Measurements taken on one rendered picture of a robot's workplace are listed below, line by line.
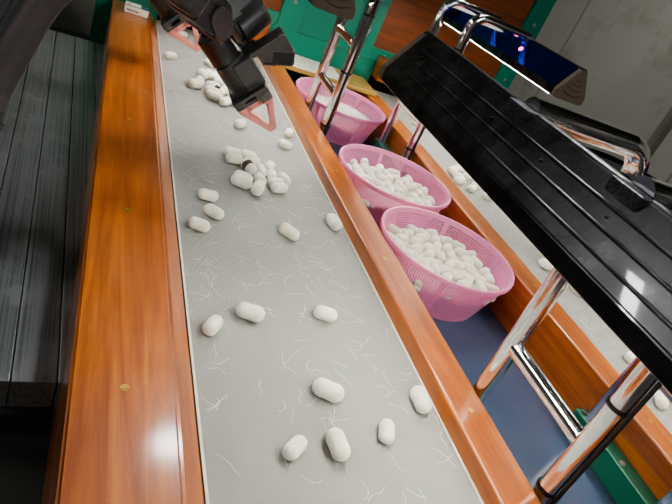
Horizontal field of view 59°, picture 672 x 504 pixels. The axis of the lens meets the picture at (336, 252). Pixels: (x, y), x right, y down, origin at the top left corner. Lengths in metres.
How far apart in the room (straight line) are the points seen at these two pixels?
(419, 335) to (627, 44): 3.33
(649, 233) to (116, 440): 0.44
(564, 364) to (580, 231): 0.62
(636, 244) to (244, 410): 0.40
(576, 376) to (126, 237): 0.71
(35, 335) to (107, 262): 0.12
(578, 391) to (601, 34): 3.32
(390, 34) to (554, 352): 1.26
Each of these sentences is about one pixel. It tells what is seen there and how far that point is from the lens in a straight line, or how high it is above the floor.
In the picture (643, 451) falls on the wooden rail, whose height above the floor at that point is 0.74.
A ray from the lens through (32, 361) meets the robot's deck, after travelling 0.74.
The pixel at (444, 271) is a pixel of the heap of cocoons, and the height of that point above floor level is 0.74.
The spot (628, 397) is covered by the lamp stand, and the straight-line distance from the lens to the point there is 0.65.
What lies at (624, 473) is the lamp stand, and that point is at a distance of 0.95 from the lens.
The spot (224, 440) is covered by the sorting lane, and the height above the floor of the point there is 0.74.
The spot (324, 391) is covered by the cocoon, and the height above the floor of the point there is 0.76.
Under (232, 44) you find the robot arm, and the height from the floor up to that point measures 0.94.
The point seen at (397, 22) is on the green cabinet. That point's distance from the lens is 2.03.
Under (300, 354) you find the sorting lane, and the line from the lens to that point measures 0.73.
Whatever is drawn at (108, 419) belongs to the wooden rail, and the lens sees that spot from 0.57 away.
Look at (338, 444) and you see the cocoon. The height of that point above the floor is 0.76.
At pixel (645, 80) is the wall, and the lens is 3.84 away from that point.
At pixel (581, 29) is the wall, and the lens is 4.29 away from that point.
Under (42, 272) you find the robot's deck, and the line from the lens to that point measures 0.86.
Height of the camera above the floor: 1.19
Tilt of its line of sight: 28 degrees down
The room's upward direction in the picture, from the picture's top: 25 degrees clockwise
